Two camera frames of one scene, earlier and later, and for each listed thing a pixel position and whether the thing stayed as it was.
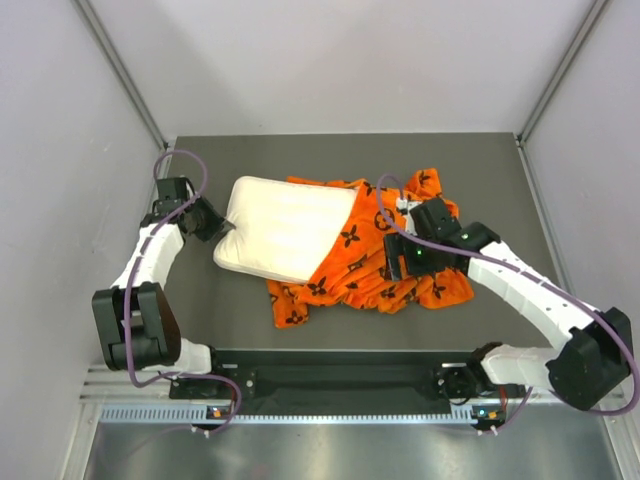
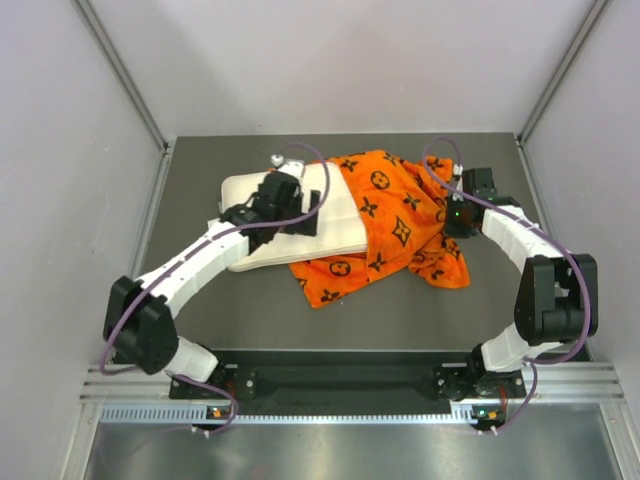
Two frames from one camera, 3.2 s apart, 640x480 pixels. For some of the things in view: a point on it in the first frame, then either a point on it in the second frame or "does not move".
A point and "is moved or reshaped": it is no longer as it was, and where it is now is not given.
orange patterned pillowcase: (354, 272) is moved or reshaped
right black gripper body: (421, 259) → (455, 219)
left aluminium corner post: (108, 51) does not move
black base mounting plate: (339, 380) does not move
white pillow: (282, 230) is moved or reshaped
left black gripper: (218, 226) → (304, 227)
